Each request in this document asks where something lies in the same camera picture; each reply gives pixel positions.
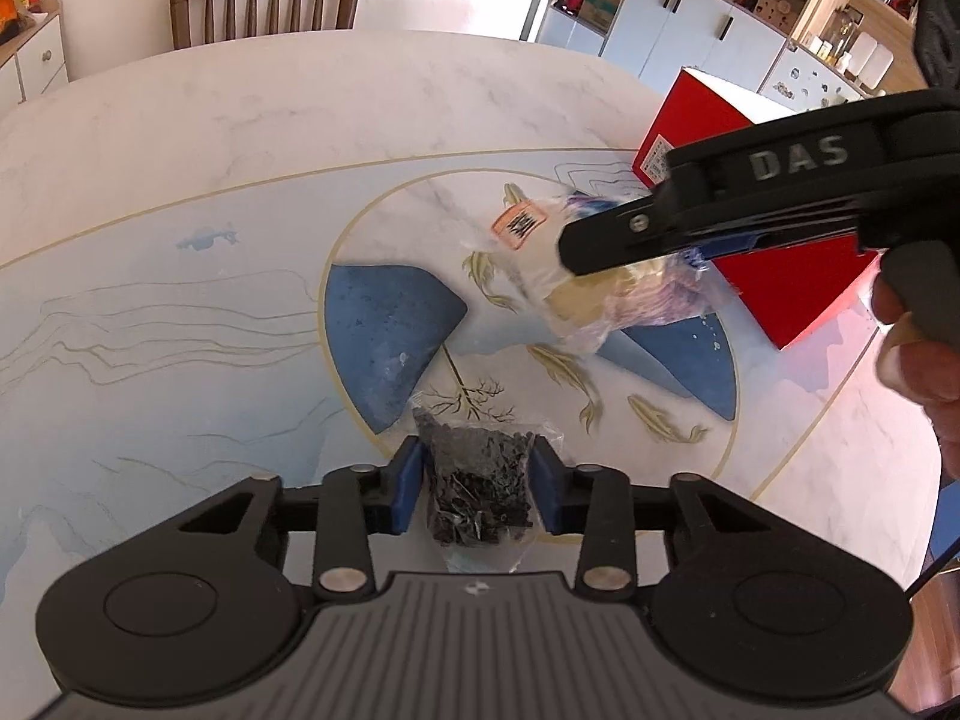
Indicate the marble patterned desktop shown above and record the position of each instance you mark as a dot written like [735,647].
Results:
[187,165]

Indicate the red box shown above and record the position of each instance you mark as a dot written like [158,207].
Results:
[787,292]

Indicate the person's right hand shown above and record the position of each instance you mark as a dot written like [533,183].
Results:
[926,371]

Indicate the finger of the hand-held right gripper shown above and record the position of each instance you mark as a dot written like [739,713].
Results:
[615,244]
[727,244]

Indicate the dark cloth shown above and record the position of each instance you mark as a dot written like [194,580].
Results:
[941,15]

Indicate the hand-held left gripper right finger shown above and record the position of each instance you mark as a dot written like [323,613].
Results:
[544,487]

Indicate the white cabinet with shelves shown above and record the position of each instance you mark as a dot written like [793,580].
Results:
[675,30]

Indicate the clear bag with yellow pastry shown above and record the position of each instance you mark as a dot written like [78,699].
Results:
[577,300]

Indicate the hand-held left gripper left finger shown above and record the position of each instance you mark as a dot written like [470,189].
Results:
[409,480]

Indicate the white wooden sideboard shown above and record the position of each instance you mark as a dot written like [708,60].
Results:
[41,52]

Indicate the clear bag of dark dried leaves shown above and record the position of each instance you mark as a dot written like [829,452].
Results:
[476,480]

